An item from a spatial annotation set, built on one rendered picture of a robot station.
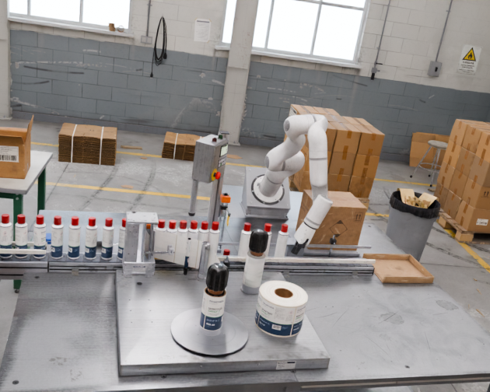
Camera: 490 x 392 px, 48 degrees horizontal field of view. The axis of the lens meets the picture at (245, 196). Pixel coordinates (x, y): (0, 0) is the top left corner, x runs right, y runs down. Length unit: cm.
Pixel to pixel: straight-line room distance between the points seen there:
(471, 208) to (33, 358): 487
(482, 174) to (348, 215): 310
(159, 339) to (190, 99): 609
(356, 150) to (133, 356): 448
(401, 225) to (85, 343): 345
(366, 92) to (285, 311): 646
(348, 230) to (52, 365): 177
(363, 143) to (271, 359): 426
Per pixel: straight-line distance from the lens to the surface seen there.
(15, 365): 217
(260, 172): 358
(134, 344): 216
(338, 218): 312
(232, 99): 801
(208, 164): 257
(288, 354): 222
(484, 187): 609
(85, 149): 662
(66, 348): 223
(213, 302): 214
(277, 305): 223
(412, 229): 510
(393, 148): 882
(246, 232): 273
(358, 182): 629
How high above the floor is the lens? 217
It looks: 21 degrees down
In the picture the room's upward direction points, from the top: 9 degrees clockwise
